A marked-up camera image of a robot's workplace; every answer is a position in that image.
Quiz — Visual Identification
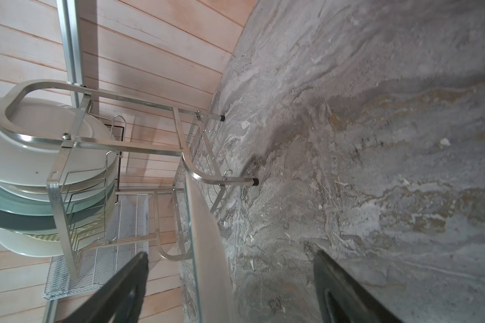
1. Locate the large teal plate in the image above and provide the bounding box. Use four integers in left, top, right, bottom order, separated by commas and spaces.
0, 189, 114, 234

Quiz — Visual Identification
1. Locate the cream floral plate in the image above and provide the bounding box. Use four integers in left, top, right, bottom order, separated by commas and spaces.
0, 229, 63, 258

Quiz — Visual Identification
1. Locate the white wire mesh shelf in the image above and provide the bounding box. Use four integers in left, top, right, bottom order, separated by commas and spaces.
44, 194, 153, 300

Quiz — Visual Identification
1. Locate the white plate black cloud motif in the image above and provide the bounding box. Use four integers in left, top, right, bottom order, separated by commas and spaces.
185, 174, 237, 322

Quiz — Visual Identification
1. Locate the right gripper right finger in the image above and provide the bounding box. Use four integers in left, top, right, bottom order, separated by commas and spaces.
313, 250, 401, 322

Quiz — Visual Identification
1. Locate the white plate green lettered rim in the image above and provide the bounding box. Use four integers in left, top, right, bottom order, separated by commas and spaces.
0, 98, 115, 187

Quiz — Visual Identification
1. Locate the stainless steel dish rack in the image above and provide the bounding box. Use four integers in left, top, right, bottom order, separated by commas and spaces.
0, 79, 259, 276

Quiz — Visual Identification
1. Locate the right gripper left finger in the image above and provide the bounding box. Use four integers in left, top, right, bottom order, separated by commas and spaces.
64, 252, 149, 322

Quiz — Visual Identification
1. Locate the light green flower plate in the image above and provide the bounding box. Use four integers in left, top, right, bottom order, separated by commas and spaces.
0, 183, 114, 216

